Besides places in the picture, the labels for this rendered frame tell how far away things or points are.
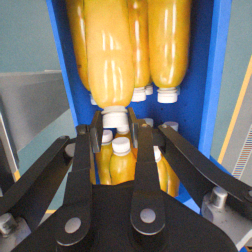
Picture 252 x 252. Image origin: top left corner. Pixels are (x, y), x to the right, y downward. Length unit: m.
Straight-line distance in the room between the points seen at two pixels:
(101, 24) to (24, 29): 1.40
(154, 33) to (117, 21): 0.07
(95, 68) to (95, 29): 0.05
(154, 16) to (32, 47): 1.37
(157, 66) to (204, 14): 0.15
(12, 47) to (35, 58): 0.20
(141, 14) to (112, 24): 0.09
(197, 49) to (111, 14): 0.20
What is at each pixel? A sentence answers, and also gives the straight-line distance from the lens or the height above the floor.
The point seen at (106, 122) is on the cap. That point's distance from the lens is 0.20.
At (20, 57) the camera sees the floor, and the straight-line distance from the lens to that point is 1.62.
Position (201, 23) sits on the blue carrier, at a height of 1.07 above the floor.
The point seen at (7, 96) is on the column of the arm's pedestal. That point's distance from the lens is 0.58.
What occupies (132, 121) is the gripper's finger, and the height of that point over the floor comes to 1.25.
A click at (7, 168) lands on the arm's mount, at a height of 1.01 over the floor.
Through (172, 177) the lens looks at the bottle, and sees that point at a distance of 0.36.
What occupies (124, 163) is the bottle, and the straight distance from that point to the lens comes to 0.31.
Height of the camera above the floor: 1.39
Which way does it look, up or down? 68 degrees down
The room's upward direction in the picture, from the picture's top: 169 degrees clockwise
